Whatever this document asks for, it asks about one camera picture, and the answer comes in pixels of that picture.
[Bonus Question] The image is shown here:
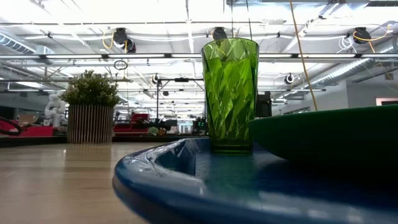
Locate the white robot figure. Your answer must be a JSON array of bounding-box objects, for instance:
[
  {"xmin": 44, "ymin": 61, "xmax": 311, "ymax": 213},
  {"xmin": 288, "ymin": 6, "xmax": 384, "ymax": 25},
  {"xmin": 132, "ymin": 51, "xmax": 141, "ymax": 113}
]
[{"xmin": 44, "ymin": 91, "xmax": 68, "ymax": 127}]

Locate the red work surface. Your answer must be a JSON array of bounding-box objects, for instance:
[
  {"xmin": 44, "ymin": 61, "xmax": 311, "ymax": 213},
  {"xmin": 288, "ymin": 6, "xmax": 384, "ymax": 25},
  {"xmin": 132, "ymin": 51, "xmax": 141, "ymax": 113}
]
[{"xmin": 0, "ymin": 119, "xmax": 54, "ymax": 138}]

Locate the black monitor on stand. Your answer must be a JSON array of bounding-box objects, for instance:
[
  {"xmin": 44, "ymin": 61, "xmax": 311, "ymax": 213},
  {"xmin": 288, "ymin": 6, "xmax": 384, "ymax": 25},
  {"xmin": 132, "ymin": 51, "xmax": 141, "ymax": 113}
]
[{"xmin": 256, "ymin": 91, "xmax": 273, "ymax": 118}]

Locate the striped ribbed plant pot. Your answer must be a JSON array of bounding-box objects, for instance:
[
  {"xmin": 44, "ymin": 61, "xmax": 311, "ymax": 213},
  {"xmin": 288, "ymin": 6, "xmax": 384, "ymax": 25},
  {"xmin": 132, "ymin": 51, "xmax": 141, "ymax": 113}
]
[{"xmin": 67, "ymin": 104, "xmax": 115, "ymax": 144}]

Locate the black metal frame rig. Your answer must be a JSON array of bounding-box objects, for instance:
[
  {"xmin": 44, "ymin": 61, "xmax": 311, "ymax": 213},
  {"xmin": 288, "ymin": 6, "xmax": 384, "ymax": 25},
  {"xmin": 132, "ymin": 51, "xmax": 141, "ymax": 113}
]
[{"xmin": 156, "ymin": 77, "xmax": 206, "ymax": 125}]

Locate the green round plate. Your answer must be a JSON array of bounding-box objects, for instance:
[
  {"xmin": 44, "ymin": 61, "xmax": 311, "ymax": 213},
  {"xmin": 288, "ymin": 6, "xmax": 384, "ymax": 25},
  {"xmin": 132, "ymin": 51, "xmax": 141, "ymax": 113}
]
[{"xmin": 248, "ymin": 105, "xmax": 398, "ymax": 163}]

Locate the black cable loop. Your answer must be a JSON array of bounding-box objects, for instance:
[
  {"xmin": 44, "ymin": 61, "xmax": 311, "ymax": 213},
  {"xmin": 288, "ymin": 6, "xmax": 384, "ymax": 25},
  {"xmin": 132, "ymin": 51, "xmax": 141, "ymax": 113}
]
[{"xmin": 0, "ymin": 116, "xmax": 23, "ymax": 136}]

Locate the blue plastic tray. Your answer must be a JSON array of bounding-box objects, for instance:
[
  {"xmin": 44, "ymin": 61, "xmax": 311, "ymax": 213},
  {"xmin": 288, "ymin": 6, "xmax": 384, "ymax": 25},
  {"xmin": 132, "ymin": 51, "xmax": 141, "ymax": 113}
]
[{"xmin": 112, "ymin": 138, "xmax": 398, "ymax": 224}]

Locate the hanging black cable ring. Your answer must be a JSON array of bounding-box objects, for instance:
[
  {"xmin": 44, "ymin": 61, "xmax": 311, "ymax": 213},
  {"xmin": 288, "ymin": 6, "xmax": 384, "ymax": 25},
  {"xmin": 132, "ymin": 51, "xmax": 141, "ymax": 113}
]
[{"xmin": 113, "ymin": 59, "xmax": 129, "ymax": 71}]

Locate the yellow hanging rope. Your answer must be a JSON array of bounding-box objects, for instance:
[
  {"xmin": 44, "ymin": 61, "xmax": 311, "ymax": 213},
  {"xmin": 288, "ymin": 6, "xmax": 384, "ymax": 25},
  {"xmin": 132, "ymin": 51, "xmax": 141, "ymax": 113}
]
[{"xmin": 289, "ymin": 0, "xmax": 318, "ymax": 112}]

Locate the red tool cart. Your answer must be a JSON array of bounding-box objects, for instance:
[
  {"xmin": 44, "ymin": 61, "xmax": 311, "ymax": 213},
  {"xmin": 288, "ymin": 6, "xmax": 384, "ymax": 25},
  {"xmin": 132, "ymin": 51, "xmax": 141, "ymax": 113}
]
[{"xmin": 113, "ymin": 113, "xmax": 150, "ymax": 135}]

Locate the green artificial plant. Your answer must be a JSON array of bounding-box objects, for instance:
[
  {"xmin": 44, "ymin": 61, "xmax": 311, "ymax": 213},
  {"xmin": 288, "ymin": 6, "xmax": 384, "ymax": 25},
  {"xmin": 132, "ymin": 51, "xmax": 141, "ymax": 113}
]
[{"xmin": 60, "ymin": 70, "xmax": 121, "ymax": 108}]

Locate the green faceted plastic cup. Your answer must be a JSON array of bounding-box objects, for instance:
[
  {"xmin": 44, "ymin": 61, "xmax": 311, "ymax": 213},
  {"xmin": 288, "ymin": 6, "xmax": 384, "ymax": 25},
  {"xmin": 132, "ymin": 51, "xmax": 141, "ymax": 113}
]
[{"xmin": 201, "ymin": 37, "xmax": 259, "ymax": 156}]

